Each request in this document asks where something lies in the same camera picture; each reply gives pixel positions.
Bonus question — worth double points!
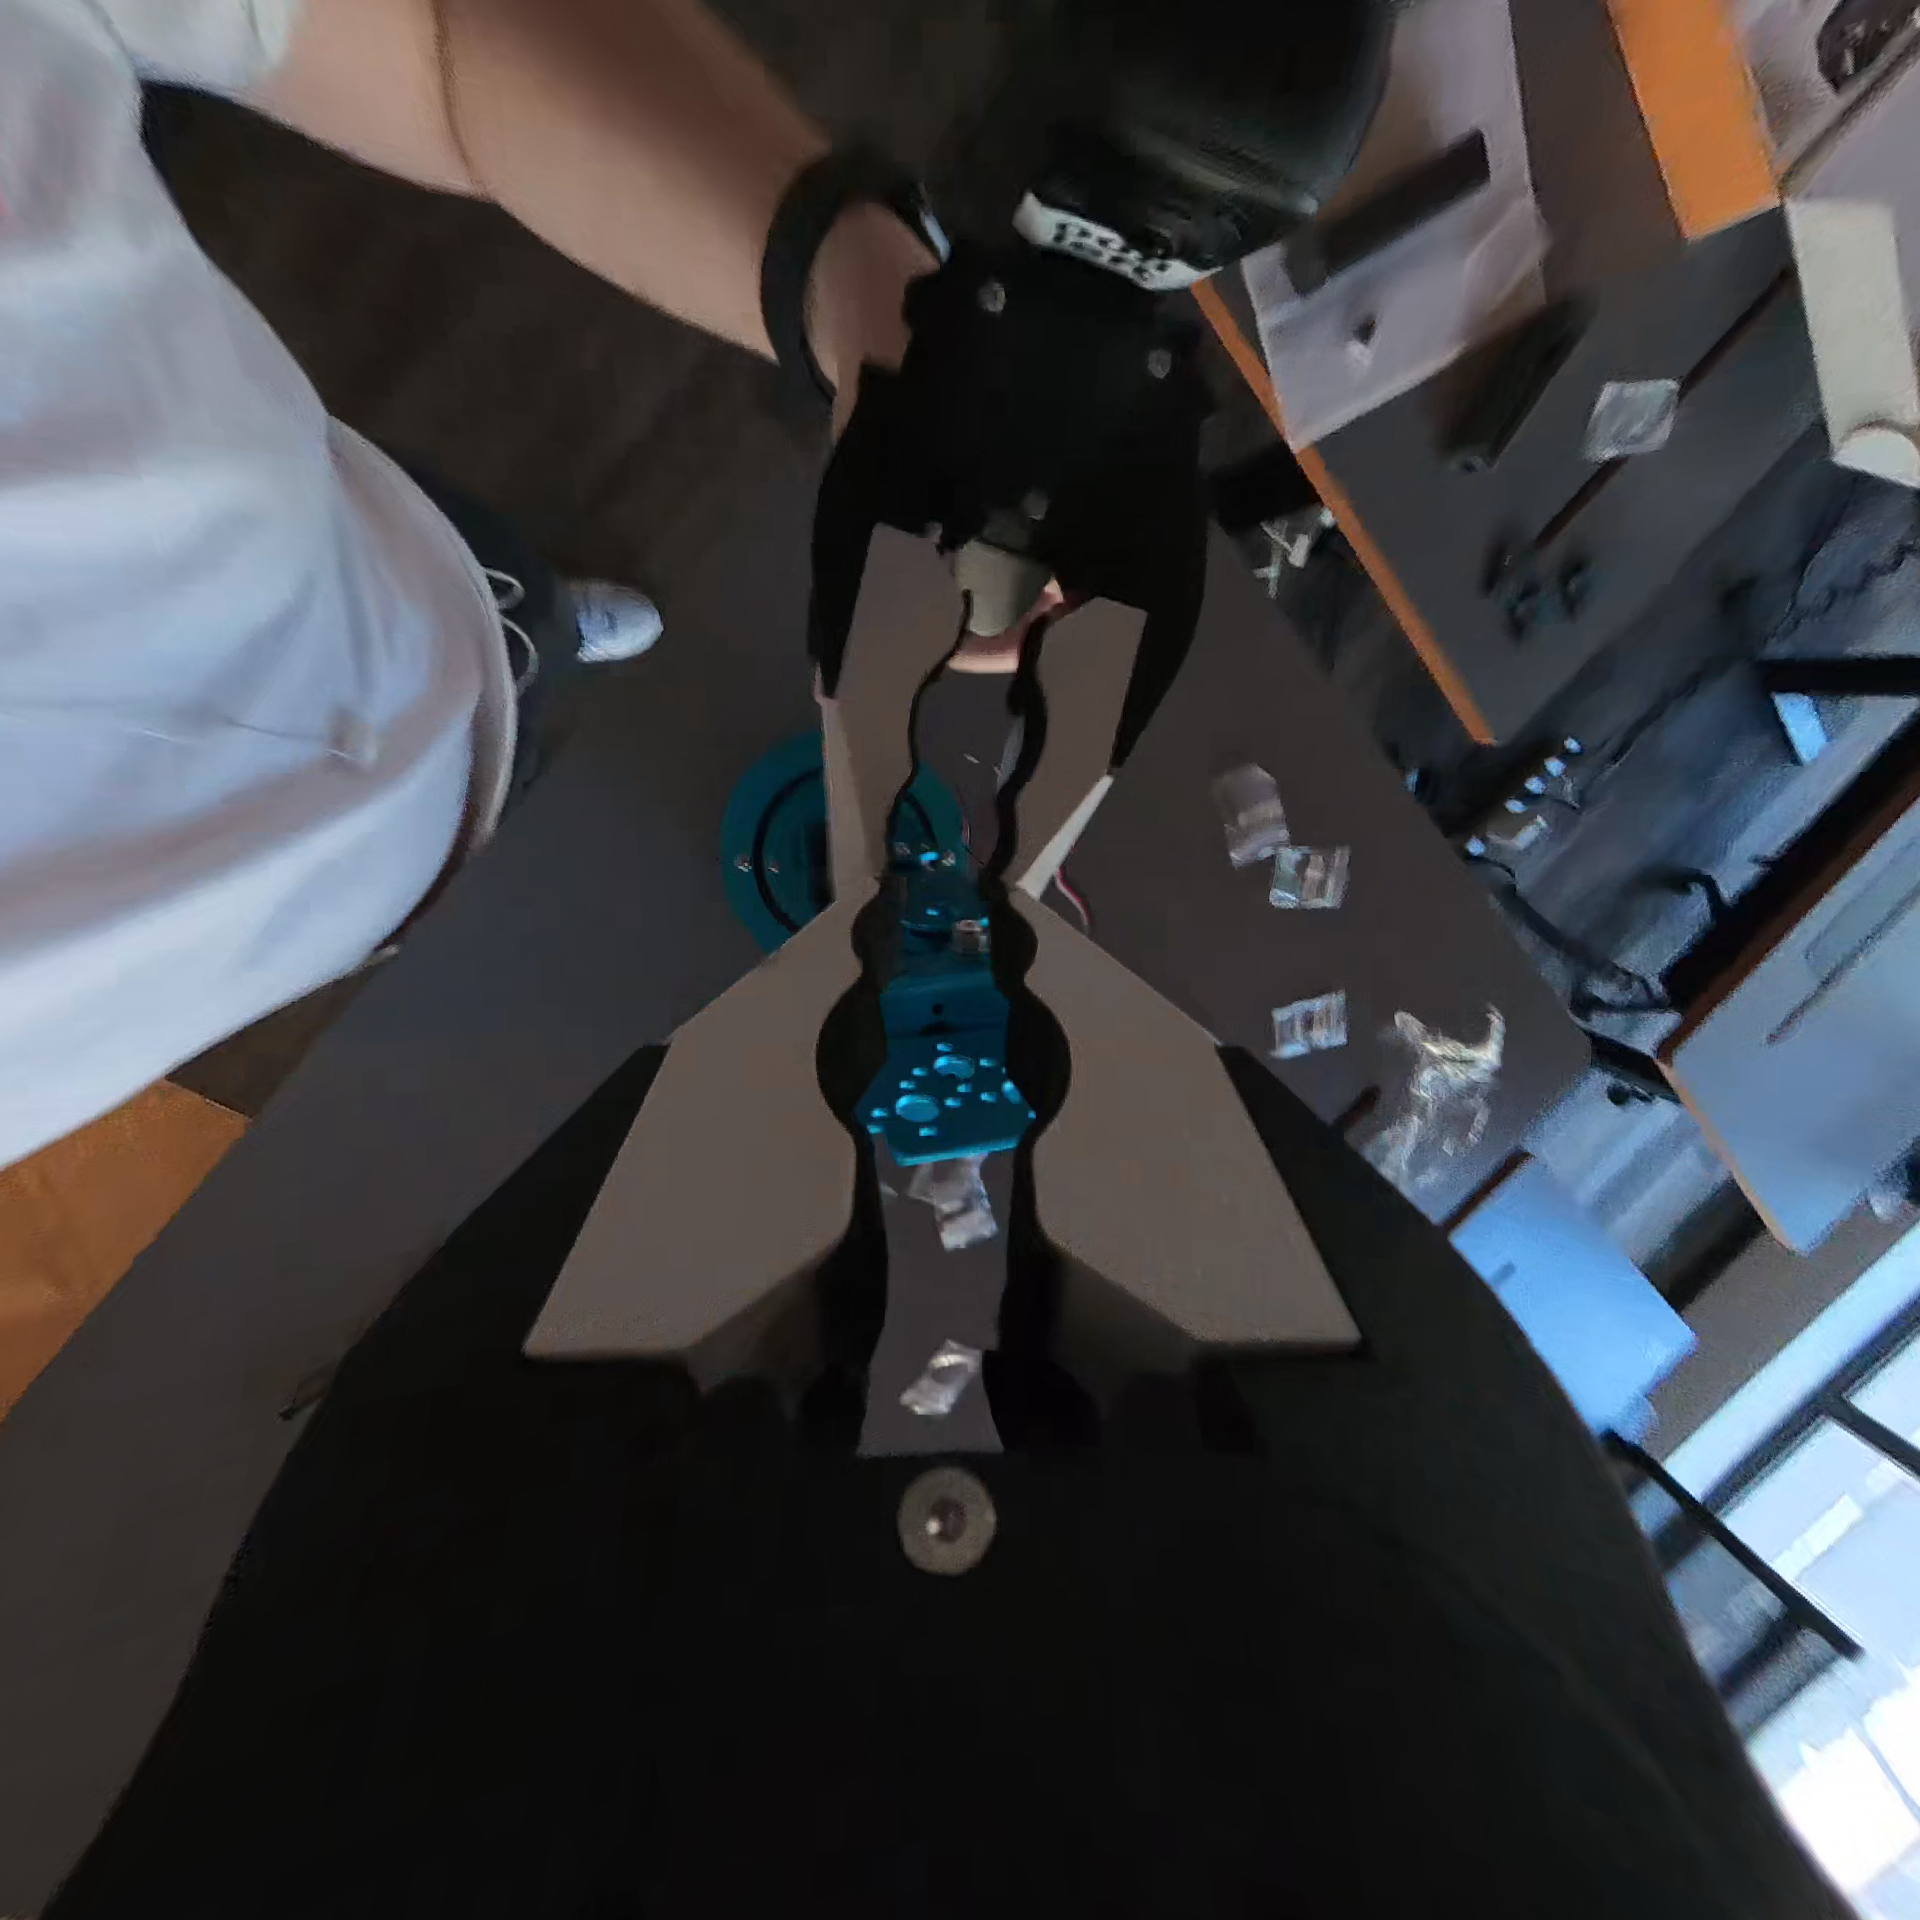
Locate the crumpled clear plastic bag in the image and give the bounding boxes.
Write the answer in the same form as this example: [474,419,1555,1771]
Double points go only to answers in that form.
[1364,1002,1511,1191]

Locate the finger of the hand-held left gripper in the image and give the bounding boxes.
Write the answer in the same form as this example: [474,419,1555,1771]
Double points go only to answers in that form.
[981,598,1154,894]
[818,527,971,907]

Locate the blue box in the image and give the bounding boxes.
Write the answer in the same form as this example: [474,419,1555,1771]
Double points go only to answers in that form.
[1447,1153,1700,1444]

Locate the person's left forearm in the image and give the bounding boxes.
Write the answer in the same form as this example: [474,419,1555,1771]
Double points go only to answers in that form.
[255,0,843,361]

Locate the white and red servo cable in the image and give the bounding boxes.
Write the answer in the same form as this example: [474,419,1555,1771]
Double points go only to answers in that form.
[1019,778,1113,934]

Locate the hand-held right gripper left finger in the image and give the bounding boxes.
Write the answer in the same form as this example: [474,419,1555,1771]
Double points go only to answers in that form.
[524,882,906,1389]

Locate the person's left hand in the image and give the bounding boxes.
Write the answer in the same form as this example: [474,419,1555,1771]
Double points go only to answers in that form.
[805,200,937,439]

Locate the person in white shirt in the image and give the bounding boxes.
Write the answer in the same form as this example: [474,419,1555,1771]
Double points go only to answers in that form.
[0,0,520,1172]

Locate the grey desk with wooden edge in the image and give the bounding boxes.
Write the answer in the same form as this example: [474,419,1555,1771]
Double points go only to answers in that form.
[1193,0,1825,743]
[1662,808,1920,1258]
[0,508,1597,1501]

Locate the blue toy robot arm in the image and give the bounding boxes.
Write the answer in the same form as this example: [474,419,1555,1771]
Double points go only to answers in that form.
[720,726,1043,1172]

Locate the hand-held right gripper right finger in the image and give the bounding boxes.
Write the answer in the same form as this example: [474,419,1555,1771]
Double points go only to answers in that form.
[995,885,1365,1374]

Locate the person's white shoe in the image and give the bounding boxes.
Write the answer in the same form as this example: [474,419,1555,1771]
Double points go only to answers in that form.
[568,576,664,664]

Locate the black flat bar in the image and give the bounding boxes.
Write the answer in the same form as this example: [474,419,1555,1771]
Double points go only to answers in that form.
[1286,132,1495,298]

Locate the large paned window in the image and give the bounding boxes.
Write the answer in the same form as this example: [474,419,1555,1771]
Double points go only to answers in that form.
[1652,1321,1920,1920]

